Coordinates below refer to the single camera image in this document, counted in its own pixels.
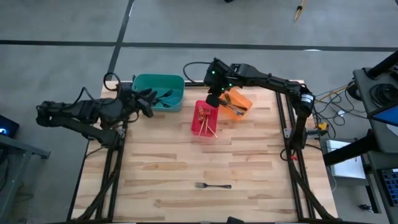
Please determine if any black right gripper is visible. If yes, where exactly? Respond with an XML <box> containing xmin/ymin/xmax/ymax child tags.
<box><xmin>203</xmin><ymin>57</ymin><xmax>242</xmax><ymax>109</ymax></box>

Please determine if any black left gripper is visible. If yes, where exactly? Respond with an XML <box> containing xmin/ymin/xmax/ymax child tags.
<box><xmin>119</xmin><ymin>87</ymin><xmax>159</xmax><ymax>119</ymax></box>

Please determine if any dark silver metal fork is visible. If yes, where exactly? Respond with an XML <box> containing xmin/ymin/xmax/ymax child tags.
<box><xmin>194</xmin><ymin>182</ymin><xmax>233</xmax><ymax>190</ymax></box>

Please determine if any red plastic bin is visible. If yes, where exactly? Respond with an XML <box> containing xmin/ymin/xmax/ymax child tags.
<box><xmin>190</xmin><ymin>100</ymin><xmax>220</xmax><ymax>138</ymax></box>

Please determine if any orange plastic bin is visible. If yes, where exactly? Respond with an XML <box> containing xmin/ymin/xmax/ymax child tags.
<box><xmin>217</xmin><ymin>87</ymin><xmax>254</xmax><ymax>121</ymax></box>

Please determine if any teal plastic bin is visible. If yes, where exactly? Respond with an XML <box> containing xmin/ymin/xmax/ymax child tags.
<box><xmin>131</xmin><ymin>73</ymin><xmax>185</xmax><ymax>113</ymax></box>

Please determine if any grey metal cart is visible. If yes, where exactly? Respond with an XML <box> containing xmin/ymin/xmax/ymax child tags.
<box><xmin>0</xmin><ymin>133</ymin><xmax>52</xmax><ymax>224</ymax></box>

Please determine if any black device with blue light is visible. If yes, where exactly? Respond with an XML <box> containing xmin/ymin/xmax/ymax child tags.
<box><xmin>0</xmin><ymin>114</ymin><xmax>20</xmax><ymax>139</ymax></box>

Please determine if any black metal beam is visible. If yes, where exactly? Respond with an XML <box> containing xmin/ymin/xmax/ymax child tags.
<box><xmin>322</xmin><ymin>129</ymin><xmax>379</xmax><ymax>167</ymax></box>

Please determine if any grey workstation desk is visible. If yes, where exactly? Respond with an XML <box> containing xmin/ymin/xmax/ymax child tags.
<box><xmin>353</xmin><ymin>67</ymin><xmax>398</xmax><ymax>155</ymax></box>

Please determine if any white box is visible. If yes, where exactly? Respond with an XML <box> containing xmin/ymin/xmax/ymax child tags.
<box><xmin>325</xmin><ymin>139</ymin><xmax>367</xmax><ymax>180</ymax></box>

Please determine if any dark grey side cabinet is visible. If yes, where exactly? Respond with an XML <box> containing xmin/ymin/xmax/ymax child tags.
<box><xmin>365</xmin><ymin>151</ymin><xmax>398</xmax><ymax>224</ymax></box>

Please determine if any blue screen panel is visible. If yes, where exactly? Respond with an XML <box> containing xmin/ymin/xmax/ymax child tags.
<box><xmin>371</xmin><ymin>105</ymin><xmax>398</xmax><ymax>127</ymax></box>

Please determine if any keypad with coloured keys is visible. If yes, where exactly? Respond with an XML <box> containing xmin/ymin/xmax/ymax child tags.
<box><xmin>381</xmin><ymin>167</ymin><xmax>398</xmax><ymax>208</ymax></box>

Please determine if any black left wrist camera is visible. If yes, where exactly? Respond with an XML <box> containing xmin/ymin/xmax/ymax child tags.
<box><xmin>118</xmin><ymin>81</ymin><xmax>134</xmax><ymax>94</ymax></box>

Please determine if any black metal table frame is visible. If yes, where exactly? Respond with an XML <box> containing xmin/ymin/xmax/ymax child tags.
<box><xmin>70</xmin><ymin>81</ymin><xmax>335</xmax><ymax>222</ymax></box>

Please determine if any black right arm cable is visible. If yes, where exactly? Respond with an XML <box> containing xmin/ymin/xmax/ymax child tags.
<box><xmin>182</xmin><ymin>61</ymin><xmax>213</xmax><ymax>83</ymax></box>

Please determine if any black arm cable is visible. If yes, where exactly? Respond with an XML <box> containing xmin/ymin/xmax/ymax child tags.
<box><xmin>103</xmin><ymin>72</ymin><xmax>123</xmax><ymax>92</ymax></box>
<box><xmin>182</xmin><ymin>61</ymin><xmax>213</xmax><ymax>83</ymax></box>

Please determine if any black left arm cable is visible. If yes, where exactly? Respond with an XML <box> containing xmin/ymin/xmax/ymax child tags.
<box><xmin>103</xmin><ymin>72</ymin><xmax>123</xmax><ymax>92</ymax></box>

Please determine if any thin yellow cable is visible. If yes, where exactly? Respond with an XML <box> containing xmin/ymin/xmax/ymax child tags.
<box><xmin>310</xmin><ymin>85</ymin><xmax>351</xmax><ymax>105</ymax></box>

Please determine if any yellow cable with black plug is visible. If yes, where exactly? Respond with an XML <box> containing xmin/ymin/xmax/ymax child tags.
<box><xmin>294</xmin><ymin>0</ymin><xmax>308</xmax><ymax>22</ymax></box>

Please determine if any coiled black cable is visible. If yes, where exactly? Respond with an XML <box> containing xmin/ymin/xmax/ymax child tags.
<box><xmin>369</xmin><ymin>83</ymin><xmax>398</xmax><ymax>108</ymax></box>

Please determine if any black metal post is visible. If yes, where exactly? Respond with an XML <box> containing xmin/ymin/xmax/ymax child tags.
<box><xmin>365</xmin><ymin>49</ymin><xmax>398</xmax><ymax>80</ymax></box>

